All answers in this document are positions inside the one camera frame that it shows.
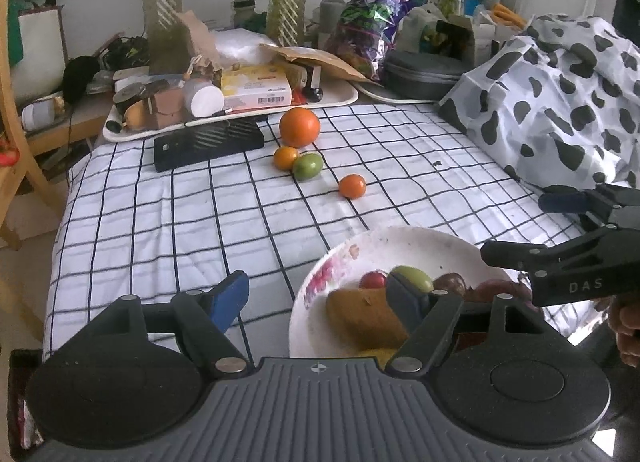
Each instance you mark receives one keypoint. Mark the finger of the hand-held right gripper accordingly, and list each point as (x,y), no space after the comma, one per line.
(565,202)
(510,252)

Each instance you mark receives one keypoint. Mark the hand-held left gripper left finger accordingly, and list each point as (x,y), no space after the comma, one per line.
(232,292)

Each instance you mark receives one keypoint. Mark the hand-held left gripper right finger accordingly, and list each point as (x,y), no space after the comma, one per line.
(401,299)

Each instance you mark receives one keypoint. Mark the green lime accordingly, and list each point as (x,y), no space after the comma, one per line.
(307,167)
(417,278)

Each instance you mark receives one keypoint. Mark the small red tomato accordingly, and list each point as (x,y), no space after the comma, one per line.
(371,280)

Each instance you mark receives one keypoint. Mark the large dark red fruit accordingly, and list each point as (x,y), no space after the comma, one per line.
(495,288)

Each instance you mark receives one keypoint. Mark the dark purple passion fruit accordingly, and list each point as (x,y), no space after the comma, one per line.
(450,282)

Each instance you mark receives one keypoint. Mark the white floral plate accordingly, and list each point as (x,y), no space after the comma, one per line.
(425,247)

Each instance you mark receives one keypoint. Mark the person's right hand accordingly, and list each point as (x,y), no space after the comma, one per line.
(625,327)

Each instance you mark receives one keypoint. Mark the white black checkered cloth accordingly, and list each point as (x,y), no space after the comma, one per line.
(175,222)

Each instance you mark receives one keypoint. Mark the cow print cloth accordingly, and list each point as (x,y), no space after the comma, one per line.
(550,92)

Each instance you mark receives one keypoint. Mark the small orange tangerine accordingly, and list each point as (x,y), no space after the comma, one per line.
(285,157)
(352,186)

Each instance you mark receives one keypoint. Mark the black ribbed box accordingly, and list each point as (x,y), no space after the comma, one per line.
(210,142)

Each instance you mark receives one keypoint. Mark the large orange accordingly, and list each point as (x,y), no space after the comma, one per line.
(300,127)

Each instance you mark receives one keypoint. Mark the grey zipper case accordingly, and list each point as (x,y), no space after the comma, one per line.
(425,75)

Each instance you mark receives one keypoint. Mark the brown cardboard block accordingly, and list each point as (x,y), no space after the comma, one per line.
(167,110)

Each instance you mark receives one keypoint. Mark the white round container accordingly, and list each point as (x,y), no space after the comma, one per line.
(202,98)

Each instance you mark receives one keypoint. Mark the orange sticks bundle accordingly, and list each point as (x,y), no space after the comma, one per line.
(507,13)

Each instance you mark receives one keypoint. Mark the black open box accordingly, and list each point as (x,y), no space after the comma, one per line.
(452,40)

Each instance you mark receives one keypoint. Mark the yellow cardboard box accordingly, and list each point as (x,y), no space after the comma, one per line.
(255,85)

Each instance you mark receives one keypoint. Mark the white oval tray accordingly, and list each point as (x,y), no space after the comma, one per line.
(375,91)

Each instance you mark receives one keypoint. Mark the small red black object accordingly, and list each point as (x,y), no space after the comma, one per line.
(310,94)

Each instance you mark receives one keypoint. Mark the white rectangular tray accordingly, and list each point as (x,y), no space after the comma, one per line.
(341,95)

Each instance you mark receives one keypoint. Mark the clear plastic bag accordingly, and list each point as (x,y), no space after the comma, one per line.
(240,45)

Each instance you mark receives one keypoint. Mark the brown paper envelope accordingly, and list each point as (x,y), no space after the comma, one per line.
(325,62)

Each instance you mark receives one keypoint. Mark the crumpled brown paper bag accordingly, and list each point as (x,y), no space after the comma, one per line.
(200,42)

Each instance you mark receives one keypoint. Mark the white plastic bottle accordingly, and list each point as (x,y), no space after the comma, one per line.
(40,115)

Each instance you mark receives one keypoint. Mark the black fuzzy object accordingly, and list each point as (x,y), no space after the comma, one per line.
(80,77)

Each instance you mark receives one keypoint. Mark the purple snack bag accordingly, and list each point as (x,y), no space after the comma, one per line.
(370,22)

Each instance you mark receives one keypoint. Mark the tall glass vase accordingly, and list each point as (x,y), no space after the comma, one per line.
(160,7)

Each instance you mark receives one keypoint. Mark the grey cup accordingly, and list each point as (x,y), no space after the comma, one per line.
(333,12)

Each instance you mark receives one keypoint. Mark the wooden chair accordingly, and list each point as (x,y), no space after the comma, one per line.
(10,92)

